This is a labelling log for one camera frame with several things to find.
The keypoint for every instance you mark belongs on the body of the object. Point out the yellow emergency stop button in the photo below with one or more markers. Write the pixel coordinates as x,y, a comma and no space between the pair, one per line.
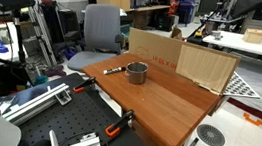
199,33

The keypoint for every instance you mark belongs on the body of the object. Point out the brown printed cardboard panel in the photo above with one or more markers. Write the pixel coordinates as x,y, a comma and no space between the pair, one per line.
154,47

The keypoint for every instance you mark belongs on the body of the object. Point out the black marker with white end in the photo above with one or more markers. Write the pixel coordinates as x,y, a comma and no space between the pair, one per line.
114,70

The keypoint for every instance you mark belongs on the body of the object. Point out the orange floor bracket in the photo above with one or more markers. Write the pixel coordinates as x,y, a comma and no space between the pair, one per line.
252,120

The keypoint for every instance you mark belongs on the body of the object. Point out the wooden table with metal legs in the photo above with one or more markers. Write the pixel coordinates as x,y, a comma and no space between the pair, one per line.
157,103

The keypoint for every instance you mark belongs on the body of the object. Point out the light plain cardboard panel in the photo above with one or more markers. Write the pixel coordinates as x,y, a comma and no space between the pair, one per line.
205,67

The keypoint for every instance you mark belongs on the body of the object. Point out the dotted calibration board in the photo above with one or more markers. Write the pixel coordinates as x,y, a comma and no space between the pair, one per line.
240,87

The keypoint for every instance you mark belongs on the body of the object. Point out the small teal container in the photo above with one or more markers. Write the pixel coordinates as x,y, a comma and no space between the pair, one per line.
40,79

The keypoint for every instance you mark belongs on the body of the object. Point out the black stereo camera bar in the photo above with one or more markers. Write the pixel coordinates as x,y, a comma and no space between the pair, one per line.
12,1

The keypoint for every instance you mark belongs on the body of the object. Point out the silver aluminium frame stand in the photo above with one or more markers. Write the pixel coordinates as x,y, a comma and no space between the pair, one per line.
43,35

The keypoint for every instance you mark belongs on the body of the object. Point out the black camera stand pole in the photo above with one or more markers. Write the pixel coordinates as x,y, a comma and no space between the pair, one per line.
20,42

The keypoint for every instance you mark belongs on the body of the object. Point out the round grey floor drain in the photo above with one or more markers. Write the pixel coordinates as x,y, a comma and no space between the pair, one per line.
211,135

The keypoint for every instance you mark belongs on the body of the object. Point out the grey office chair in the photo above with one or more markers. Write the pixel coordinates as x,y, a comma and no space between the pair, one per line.
101,29

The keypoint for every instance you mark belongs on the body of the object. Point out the black perforated breadboard table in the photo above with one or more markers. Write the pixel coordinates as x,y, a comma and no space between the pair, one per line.
75,116

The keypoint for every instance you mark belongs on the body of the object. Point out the small metal bowl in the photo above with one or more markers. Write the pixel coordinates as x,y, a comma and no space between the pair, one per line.
215,34

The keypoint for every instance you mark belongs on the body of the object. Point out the black photo softbox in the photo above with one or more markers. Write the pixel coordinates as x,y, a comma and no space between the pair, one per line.
251,5

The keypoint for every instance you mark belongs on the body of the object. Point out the long aluminium extrusion rail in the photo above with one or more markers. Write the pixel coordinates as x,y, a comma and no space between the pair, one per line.
36,101

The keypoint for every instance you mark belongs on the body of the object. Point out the white background table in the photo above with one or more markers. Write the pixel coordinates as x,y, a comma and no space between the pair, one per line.
251,47

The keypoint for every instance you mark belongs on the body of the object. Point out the small wooden box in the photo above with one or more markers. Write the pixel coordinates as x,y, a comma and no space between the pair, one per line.
253,35

